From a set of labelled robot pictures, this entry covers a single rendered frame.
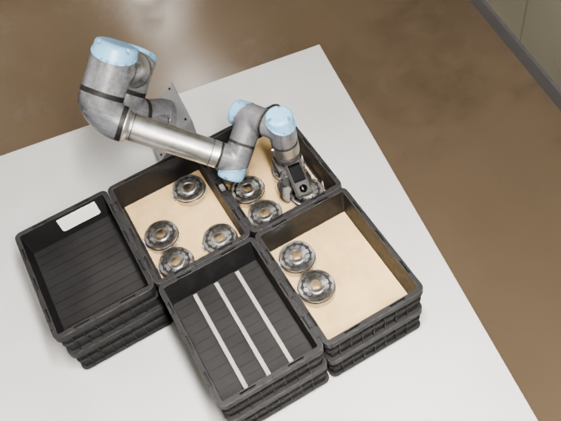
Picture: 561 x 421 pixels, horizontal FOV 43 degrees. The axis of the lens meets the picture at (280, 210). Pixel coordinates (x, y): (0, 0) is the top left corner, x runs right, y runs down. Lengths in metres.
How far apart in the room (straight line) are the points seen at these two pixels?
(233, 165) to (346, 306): 0.49
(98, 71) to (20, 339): 0.89
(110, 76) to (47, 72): 2.29
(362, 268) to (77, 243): 0.88
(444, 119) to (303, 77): 0.98
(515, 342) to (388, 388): 0.95
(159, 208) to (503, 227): 1.51
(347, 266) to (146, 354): 0.64
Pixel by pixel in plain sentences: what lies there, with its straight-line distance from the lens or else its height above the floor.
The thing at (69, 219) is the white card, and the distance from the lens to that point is 2.24.
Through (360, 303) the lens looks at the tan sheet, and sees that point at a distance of 1.96.
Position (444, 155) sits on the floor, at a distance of 3.30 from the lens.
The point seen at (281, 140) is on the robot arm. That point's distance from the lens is 1.90.
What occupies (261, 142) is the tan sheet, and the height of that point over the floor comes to 0.83.
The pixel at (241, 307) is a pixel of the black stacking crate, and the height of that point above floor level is 0.83.
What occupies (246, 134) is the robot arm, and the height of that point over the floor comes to 1.14.
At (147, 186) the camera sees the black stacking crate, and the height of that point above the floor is 0.87.
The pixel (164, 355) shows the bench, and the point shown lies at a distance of 2.14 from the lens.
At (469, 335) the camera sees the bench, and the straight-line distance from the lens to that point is 2.08.
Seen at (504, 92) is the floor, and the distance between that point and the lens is 3.58.
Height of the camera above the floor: 2.58
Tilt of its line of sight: 55 degrees down
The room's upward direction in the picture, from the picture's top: 13 degrees counter-clockwise
